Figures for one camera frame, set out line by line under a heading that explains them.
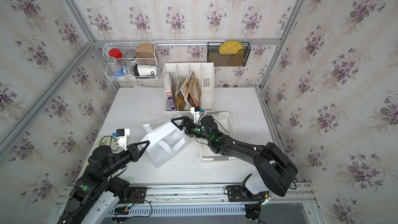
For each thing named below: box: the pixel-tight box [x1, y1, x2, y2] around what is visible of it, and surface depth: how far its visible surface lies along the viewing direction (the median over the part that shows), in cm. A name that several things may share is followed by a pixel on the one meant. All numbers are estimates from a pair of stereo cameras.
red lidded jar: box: [108, 48, 123, 59], surface depth 93 cm
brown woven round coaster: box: [229, 54, 245, 67], surface depth 100 cm
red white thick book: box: [164, 72, 177, 111], surface depth 95 cm
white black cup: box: [133, 63, 157, 77], surface depth 95 cm
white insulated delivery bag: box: [140, 118, 191, 168], surface depth 72 cm
